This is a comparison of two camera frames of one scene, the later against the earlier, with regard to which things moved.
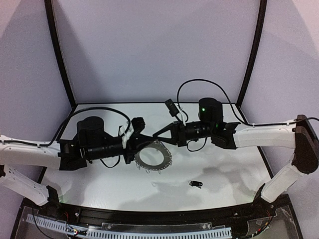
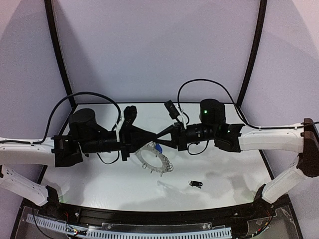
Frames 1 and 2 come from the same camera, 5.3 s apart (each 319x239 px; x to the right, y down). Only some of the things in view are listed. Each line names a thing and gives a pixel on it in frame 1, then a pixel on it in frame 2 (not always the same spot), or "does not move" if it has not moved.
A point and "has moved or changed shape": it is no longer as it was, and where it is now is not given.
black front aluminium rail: (71, 213) does not move
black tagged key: (196, 183) does not move
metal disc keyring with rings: (166, 162) has moved or changed shape
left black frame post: (52, 22) does not move
